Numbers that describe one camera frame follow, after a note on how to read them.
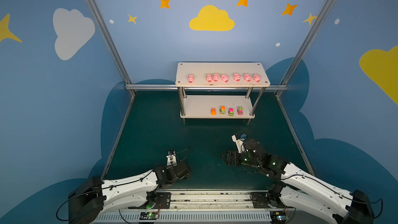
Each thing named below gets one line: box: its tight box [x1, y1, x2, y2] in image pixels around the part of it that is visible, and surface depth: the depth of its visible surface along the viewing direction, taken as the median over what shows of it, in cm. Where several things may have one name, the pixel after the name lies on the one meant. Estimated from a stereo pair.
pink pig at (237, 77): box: [233, 72, 241, 82], surface depth 80 cm
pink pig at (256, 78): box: [252, 73, 262, 83], surface depth 80 cm
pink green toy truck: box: [237, 106, 244, 116], surface depth 103 cm
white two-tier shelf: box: [175, 62, 271, 119], surface depth 90 cm
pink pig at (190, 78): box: [187, 74, 195, 84], surface depth 80 cm
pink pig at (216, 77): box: [212, 72, 220, 82], surface depth 80 cm
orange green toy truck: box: [219, 105, 226, 115], surface depth 103 cm
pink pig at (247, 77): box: [243, 73, 252, 83], surface depth 80 cm
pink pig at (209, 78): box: [206, 73, 213, 83], surface depth 80 cm
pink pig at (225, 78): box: [221, 73, 230, 83], surface depth 80 cm
